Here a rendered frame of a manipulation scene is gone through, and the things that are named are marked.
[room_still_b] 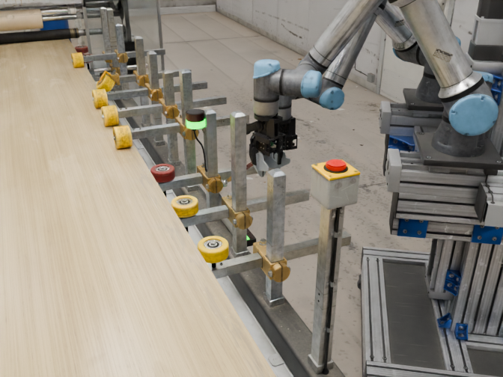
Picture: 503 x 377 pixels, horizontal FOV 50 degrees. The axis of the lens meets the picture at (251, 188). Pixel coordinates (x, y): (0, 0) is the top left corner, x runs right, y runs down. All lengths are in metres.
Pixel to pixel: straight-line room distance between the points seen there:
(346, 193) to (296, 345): 0.49
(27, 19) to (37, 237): 2.54
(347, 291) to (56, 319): 1.78
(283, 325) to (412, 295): 1.08
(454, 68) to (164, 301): 0.91
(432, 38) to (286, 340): 0.84
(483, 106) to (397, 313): 1.11
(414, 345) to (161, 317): 1.24
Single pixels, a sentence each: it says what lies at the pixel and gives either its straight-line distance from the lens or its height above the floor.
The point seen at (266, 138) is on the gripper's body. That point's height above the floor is 1.08.
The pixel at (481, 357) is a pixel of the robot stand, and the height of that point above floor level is 0.21.
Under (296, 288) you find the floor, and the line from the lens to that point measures 2.73.
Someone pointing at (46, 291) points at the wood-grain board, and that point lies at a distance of 1.32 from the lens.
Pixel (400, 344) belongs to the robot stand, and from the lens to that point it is 2.19.
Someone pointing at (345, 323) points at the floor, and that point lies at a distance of 2.56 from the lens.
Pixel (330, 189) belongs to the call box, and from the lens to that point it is 1.03.
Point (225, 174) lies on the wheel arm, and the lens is 1.88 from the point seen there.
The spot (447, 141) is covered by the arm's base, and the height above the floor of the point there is 1.07.
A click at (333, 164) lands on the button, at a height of 1.23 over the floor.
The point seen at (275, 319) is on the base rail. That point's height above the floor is 0.70.
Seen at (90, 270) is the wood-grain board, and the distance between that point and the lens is 1.36.
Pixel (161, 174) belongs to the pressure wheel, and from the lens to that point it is 1.78.
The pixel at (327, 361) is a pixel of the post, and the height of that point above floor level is 0.72.
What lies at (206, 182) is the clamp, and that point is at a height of 0.85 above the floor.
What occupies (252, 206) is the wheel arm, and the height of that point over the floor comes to 0.85.
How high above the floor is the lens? 1.66
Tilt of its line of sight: 27 degrees down
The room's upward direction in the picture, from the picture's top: straight up
